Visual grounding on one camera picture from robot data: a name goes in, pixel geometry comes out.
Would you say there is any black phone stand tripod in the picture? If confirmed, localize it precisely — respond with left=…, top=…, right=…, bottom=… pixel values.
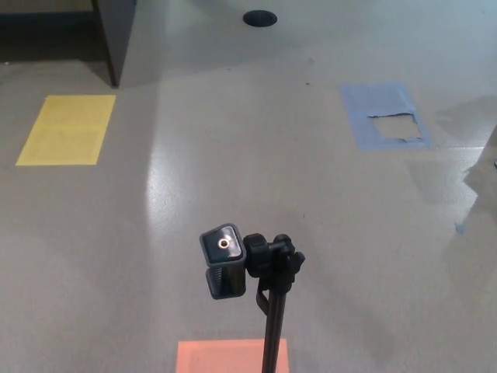
left=199, top=222, right=307, bottom=373

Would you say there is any torn blue floor marker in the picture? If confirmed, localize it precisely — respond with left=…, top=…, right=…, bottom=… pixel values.
left=339, top=82, right=435, bottom=152

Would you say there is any black round floor cover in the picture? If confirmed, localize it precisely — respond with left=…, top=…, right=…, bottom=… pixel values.
left=242, top=10, right=278, bottom=28

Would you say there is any orange rectangular floor marker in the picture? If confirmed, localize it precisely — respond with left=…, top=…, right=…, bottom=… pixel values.
left=175, top=338, right=291, bottom=373

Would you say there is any yellow rectangular floor marker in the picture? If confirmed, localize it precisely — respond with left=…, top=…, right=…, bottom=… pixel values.
left=15, top=94, right=117, bottom=167

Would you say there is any dark cabinet leg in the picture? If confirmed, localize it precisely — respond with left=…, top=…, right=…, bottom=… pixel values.
left=92, top=0, right=137, bottom=89

